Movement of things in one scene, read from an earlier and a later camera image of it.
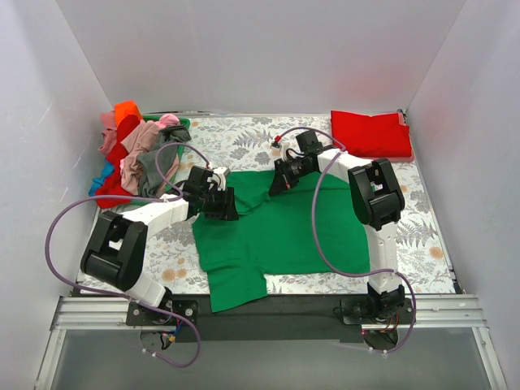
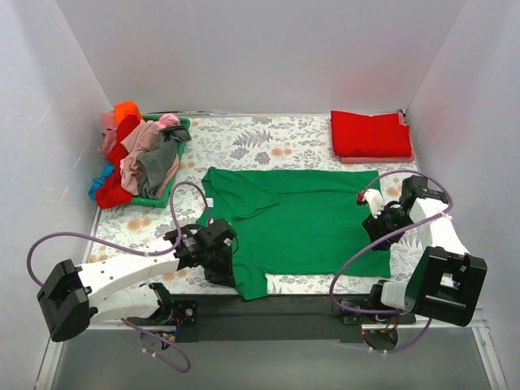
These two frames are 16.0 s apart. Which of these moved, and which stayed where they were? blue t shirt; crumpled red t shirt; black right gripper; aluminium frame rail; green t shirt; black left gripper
Moved: black right gripper; black left gripper
Stayed: blue t shirt; aluminium frame rail; green t shirt; crumpled red t shirt
